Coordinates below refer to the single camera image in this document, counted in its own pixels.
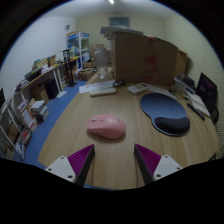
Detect blue and white cabinet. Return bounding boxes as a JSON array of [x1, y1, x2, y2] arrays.
[[66, 31, 91, 71]]

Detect long wooden wall desk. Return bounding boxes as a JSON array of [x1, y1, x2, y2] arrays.
[[14, 56, 81, 101]]

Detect blue book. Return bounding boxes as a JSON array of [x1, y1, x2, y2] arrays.
[[173, 77, 196, 94]]

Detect large cardboard box red tape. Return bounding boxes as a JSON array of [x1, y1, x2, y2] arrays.
[[111, 30, 179, 86]]

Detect black floor stand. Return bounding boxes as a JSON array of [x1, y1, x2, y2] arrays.
[[62, 48, 78, 88]]

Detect shelf unit with books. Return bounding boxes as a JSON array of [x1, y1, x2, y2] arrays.
[[0, 88, 49, 161]]

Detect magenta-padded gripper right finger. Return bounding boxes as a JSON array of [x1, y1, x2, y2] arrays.
[[134, 143, 184, 186]]

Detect tall open cardboard box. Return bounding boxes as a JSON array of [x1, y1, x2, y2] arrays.
[[174, 49, 189, 79]]

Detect white remote with display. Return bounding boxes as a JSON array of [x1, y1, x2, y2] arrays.
[[127, 82, 149, 95]]

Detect clear glass jar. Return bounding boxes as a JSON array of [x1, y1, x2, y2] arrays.
[[94, 48, 109, 80]]

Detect pink computer mouse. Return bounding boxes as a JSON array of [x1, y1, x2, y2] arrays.
[[85, 113, 128, 140]]

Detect open white book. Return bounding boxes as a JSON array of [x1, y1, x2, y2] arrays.
[[184, 89, 212, 118]]

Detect black coiled cable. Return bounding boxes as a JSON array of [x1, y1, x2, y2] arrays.
[[112, 79, 127, 88]]

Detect black marker pen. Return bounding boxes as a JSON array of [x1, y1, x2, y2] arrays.
[[186, 102, 206, 121]]

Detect black chair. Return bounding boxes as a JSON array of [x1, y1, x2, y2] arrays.
[[209, 106, 220, 125]]

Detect window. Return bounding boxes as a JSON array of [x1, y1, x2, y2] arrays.
[[108, 16, 131, 28]]

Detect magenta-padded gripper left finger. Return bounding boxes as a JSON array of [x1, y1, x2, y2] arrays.
[[44, 143, 96, 187]]

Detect blue mouse pad black rest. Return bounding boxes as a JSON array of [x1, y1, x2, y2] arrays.
[[139, 92, 192, 137]]

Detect small open cardboard box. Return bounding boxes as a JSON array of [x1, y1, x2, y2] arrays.
[[78, 68, 97, 82]]

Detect dark monitor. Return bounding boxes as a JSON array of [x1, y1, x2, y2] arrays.
[[195, 72, 219, 114]]

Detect white paper sheet with writing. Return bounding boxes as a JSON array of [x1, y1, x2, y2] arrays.
[[78, 79, 116, 95]]

